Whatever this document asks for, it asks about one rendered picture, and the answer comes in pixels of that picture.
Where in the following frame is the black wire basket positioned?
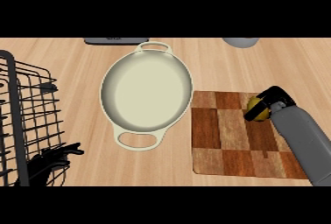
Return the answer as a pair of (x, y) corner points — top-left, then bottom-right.
(0, 49), (72, 187)

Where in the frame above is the checkered wooden cutting board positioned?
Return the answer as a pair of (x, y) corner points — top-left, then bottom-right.
(191, 90), (310, 180)

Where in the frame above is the grey round container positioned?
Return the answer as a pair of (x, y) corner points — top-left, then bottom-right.
(222, 38), (262, 49)

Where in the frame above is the yellow lemon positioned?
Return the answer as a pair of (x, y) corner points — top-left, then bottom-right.
(245, 96), (273, 123)

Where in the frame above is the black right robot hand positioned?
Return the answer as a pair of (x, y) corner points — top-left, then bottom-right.
(242, 85), (297, 123)

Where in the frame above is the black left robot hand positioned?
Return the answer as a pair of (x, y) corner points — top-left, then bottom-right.
(15, 142), (86, 187)

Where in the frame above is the cream oval pot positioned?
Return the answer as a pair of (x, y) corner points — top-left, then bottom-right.
(99, 41), (195, 152)

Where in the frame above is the dark grey flat appliance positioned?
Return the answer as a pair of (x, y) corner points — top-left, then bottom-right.
(83, 38), (151, 46)

